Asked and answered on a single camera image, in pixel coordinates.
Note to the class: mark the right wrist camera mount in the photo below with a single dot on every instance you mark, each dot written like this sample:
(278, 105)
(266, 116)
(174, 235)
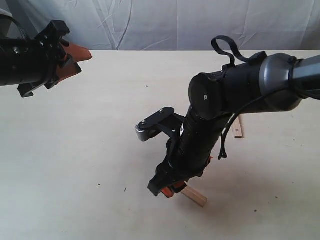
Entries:
(157, 125)

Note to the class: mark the white wrinkled backdrop cloth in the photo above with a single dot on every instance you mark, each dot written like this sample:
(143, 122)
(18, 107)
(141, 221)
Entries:
(175, 25)

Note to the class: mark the wooden stick with two holes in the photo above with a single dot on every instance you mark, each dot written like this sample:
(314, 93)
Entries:
(237, 128)

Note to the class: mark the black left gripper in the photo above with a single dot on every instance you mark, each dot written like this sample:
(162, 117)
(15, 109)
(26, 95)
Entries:
(41, 61)

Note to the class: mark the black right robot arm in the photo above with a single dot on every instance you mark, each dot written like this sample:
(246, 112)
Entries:
(262, 84)

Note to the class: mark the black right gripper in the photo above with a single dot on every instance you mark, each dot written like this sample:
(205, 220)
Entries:
(188, 154)

